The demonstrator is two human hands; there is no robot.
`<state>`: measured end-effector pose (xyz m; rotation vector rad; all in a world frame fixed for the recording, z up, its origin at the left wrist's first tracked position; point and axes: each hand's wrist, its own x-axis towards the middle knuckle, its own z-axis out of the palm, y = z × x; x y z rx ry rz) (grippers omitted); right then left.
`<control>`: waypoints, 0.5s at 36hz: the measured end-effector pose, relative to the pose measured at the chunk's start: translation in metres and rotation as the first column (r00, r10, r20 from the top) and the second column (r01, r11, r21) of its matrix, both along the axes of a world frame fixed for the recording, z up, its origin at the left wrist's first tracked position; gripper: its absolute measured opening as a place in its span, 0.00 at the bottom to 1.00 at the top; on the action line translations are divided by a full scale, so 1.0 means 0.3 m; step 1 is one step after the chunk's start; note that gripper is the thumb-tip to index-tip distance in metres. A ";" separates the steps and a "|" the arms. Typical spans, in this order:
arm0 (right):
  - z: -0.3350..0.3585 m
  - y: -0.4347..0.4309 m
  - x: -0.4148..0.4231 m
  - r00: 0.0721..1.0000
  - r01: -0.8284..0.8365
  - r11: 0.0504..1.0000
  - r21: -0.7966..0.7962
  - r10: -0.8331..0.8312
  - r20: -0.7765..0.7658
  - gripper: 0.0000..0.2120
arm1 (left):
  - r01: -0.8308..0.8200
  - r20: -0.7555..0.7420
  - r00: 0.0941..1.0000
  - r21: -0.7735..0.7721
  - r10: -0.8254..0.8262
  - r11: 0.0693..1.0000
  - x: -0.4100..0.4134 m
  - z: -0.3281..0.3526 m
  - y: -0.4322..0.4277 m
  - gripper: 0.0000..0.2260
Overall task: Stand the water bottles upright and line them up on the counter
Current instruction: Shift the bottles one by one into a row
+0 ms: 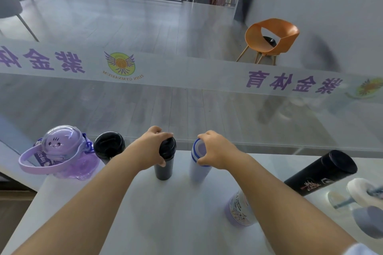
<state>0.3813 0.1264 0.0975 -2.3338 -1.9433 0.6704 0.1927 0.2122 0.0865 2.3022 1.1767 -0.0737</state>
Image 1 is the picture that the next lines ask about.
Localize person's right hand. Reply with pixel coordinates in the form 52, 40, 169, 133
196, 130, 249, 171

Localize person's left hand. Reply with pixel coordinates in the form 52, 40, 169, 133
121, 126, 175, 172

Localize white bottle blue rim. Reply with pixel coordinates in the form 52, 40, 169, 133
190, 137, 213, 183

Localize black tumbler with strap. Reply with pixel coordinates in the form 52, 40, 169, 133
93, 131, 126, 165

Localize lilac printed bottle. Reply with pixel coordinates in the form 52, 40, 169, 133
224, 189, 259, 228

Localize purple cartoon kids bottle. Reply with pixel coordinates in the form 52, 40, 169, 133
18, 125, 101, 180

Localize tall black thermos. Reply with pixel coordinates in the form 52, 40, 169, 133
283, 149, 358, 197

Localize clear bottle white caps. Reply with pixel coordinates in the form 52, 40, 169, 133
328, 177, 383, 210

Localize clear glass grey lid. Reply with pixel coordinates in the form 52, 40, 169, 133
352, 205, 383, 240

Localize person's left forearm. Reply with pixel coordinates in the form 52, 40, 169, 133
12, 151, 144, 255

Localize person's right forearm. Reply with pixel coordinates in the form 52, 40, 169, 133
230, 153, 357, 255

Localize white table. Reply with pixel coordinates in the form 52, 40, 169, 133
0, 149, 383, 255

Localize frosted window band purple print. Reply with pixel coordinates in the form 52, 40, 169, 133
0, 38, 383, 102

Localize orange shell chair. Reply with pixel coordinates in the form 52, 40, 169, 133
235, 18, 300, 66

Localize white sleeve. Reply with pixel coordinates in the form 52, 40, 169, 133
341, 243, 379, 255

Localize grey upholstered chair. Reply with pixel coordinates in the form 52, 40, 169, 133
0, 0, 40, 43

